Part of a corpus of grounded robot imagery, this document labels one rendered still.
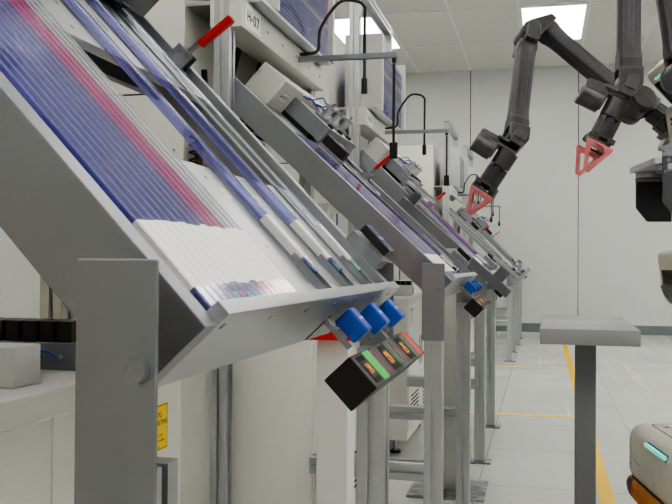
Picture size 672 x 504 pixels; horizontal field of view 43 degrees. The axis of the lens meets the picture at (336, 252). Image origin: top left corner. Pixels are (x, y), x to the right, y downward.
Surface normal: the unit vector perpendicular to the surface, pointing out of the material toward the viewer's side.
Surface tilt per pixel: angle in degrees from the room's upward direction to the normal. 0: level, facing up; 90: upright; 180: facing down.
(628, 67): 90
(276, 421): 90
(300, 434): 90
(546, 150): 90
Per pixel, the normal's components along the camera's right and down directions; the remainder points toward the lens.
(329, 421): -0.23, -0.01
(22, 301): 0.97, 0.00
